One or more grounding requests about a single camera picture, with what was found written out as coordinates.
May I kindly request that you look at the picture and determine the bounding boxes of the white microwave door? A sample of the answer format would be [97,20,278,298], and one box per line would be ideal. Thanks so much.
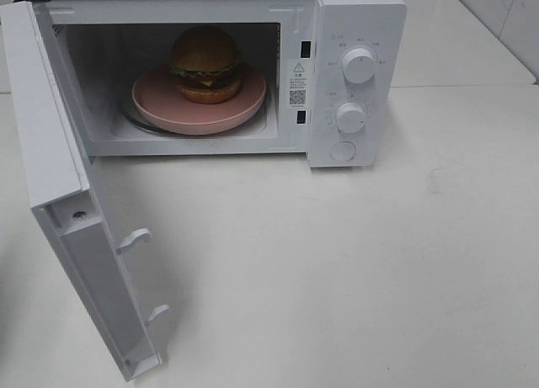
[1,1,161,380]

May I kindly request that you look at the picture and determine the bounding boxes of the burger with lettuce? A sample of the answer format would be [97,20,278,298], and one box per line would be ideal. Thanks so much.
[169,25,243,104]

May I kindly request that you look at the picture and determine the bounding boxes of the glass microwave turntable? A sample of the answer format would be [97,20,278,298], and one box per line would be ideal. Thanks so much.
[114,98,278,139]

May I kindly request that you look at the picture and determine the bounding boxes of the upper white microwave knob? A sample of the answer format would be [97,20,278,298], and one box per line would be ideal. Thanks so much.
[341,45,376,84]

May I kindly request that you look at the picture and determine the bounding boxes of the pink round plate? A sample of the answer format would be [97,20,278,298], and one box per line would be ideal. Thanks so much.
[131,65,268,136]

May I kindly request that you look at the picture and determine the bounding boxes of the lower white microwave knob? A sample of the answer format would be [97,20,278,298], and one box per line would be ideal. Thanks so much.
[335,103,366,134]

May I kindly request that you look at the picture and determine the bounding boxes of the white microwave knob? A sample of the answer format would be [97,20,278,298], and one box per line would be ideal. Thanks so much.
[335,103,366,134]
[341,45,376,84]

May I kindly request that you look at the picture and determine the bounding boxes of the white warning sticker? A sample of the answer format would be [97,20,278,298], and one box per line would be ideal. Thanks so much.
[286,58,313,109]

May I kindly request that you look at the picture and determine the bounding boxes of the white microwave oven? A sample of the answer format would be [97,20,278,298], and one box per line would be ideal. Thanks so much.
[10,0,407,167]

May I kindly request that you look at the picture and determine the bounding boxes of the round door release button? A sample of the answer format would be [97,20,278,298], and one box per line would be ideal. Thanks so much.
[330,141,356,162]

